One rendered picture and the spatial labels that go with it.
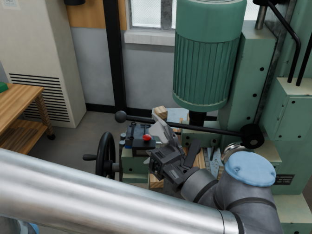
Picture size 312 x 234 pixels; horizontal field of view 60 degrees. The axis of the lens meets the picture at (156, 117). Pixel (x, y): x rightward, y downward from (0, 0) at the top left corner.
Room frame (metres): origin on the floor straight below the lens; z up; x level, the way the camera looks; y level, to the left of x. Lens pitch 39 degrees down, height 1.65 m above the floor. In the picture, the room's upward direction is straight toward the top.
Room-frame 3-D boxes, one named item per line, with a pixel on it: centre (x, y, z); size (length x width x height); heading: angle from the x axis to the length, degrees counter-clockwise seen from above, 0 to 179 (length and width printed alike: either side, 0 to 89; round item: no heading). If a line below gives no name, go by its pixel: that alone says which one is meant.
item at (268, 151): (0.56, -0.32, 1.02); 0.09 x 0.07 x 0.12; 179
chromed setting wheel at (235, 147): (0.59, -0.27, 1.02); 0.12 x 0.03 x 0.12; 89
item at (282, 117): (0.56, -0.35, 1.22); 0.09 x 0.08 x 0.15; 89
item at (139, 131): (0.71, 0.05, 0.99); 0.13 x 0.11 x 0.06; 179
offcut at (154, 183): (0.58, 0.00, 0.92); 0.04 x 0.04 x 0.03; 4
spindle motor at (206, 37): (0.72, -0.14, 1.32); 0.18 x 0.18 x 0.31
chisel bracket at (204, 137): (0.72, -0.16, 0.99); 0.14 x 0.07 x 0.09; 89
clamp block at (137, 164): (0.71, 0.05, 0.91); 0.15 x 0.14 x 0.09; 179
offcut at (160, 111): (0.95, -0.02, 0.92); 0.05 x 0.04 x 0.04; 115
